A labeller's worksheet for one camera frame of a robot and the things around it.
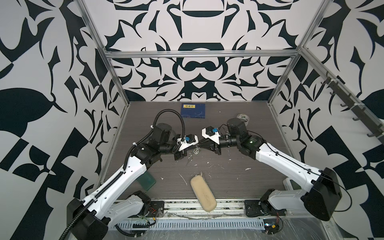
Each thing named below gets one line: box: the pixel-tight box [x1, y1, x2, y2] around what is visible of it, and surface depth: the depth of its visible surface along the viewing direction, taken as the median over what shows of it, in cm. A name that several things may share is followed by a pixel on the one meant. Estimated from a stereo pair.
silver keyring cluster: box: [193, 147, 201, 155], surface depth 71 cm
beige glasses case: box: [190, 175, 217, 212], surface depth 77 cm
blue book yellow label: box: [180, 103, 206, 119], surface depth 116 cm
